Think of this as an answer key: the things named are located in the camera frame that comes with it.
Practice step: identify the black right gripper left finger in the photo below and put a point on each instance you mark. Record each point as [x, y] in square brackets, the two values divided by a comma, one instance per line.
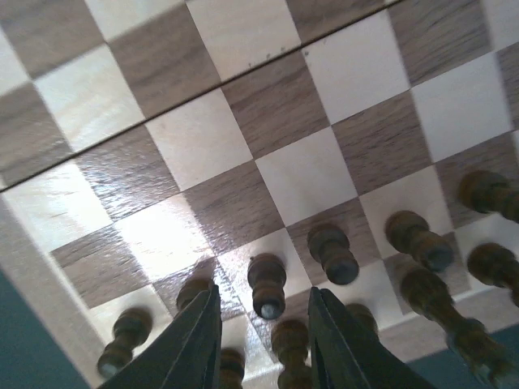
[187, 354]

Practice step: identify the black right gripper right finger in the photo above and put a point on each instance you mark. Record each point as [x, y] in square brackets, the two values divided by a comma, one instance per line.
[347, 354]

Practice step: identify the dark pawn chess piece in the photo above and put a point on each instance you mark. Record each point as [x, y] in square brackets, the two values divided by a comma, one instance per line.
[266, 276]

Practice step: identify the dark rook chess piece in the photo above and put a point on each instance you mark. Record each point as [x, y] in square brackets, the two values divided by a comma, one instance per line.
[130, 330]

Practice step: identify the wooden chess board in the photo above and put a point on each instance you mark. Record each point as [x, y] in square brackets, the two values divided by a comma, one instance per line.
[144, 143]

